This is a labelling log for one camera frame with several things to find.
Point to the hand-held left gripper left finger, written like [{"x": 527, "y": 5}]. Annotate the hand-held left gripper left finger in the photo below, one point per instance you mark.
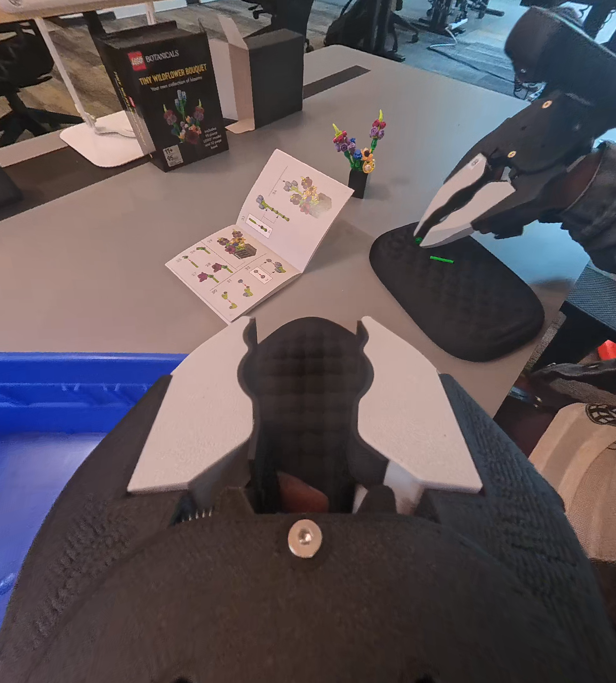
[{"x": 195, "y": 427}]

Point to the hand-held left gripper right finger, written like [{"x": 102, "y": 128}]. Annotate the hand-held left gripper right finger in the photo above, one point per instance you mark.
[{"x": 414, "y": 427}]

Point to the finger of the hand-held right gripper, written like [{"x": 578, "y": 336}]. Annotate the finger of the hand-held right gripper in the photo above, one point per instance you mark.
[
  {"x": 462, "y": 172},
  {"x": 468, "y": 213}
]

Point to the green lego rod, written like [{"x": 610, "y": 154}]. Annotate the green lego rod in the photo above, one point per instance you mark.
[{"x": 441, "y": 260}]

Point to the blue plastic bin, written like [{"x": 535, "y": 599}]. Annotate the blue plastic bin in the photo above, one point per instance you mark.
[{"x": 30, "y": 453}]

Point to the lego instruction booklet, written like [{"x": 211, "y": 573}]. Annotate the lego instruction booklet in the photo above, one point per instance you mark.
[{"x": 286, "y": 224}]

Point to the person's right forearm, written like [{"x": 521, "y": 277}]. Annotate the person's right forearm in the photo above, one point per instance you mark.
[{"x": 612, "y": 213}]

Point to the lego flower bouquet model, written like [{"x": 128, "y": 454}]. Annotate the lego flower bouquet model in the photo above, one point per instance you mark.
[{"x": 360, "y": 181}]

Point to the black lego set box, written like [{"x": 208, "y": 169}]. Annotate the black lego set box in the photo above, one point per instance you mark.
[{"x": 179, "y": 80}]

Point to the person's left hand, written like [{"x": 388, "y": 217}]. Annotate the person's left hand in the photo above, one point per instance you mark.
[{"x": 302, "y": 496}]

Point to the black foam pad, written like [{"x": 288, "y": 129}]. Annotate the black foam pad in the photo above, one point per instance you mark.
[
  {"x": 462, "y": 309},
  {"x": 308, "y": 384}
]

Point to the black backpack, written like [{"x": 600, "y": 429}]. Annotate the black backpack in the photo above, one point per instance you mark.
[{"x": 358, "y": 26}]

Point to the person's beige printed shirt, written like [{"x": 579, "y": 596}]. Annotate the person's beige printed shirt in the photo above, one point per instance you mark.
[{"x": 596, "y": 480}]

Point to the orange plastic object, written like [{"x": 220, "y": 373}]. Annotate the orange plastic object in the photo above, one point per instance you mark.
[{"x": 611, "y": 349}]

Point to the open black cardboard box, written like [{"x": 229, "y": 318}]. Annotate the open black cardboard box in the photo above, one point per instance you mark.
[{"x": 276, "y": 74}]

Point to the black office chair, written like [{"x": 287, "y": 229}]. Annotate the black office chair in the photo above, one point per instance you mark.
[{"x": 9, "y": 69}]

